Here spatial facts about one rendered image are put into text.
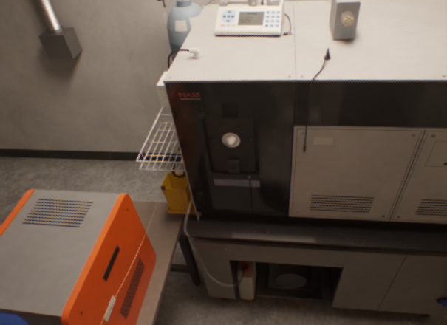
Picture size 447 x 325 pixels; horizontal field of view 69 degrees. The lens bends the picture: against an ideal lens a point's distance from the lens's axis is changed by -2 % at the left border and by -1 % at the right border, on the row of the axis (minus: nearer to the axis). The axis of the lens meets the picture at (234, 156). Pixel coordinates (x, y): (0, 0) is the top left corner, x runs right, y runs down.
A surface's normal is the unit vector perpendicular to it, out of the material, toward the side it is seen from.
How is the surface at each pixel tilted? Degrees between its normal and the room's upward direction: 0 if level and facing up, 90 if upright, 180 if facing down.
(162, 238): 0
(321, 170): 90
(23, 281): 0
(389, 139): 90
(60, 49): 90
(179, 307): 0
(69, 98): 90
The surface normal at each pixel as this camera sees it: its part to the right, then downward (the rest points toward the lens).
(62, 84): -0.12, 0.68
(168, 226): -0.07, -0.74
